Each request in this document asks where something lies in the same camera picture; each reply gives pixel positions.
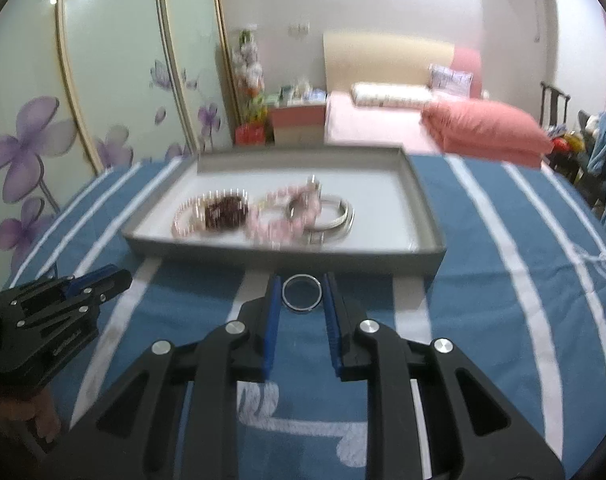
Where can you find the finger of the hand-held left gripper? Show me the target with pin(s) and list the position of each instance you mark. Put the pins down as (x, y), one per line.
(110, 287)
(90, 278)

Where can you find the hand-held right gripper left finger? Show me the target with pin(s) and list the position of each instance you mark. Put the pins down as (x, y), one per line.
(272, 330)

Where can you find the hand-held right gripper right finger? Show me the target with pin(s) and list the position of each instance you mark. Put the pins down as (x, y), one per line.
(333, 330)

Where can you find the silver cuff bangle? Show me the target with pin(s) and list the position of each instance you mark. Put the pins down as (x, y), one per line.
(340, 225)

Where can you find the grey shallow tray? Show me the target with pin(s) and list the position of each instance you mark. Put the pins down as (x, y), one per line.
(373, 210)

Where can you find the person's left hand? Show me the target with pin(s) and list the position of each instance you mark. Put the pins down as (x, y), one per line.
(47, 417)

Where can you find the blue white striped blanket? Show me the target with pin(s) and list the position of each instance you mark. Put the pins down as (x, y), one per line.
(483, 285)

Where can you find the floral sliding wardrobe doors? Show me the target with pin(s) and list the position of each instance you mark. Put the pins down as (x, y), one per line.
(83, 85)

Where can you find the pink bed sheet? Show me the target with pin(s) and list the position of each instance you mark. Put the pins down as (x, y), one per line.
(368, 125)

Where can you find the pink nightstand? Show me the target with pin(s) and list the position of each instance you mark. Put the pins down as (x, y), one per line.
(298, 122)

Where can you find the white patterned pillow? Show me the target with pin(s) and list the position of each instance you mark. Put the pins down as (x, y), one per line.
(388, 95)

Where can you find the pink pillow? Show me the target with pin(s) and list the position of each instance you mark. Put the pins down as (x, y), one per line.
(483, 125)

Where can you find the plush toy bouquet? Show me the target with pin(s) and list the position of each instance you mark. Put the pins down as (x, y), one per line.
(248, 70)

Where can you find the cream and pink headboard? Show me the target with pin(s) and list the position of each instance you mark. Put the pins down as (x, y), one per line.
(383, 60)

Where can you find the purple patterned pillow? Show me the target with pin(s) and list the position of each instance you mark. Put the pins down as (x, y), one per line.
(450, 80)

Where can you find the dark wooden chair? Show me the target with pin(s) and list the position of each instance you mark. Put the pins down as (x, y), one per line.
(553, 102)

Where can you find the white wall socket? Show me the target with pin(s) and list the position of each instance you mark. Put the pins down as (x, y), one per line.
(299, 29)

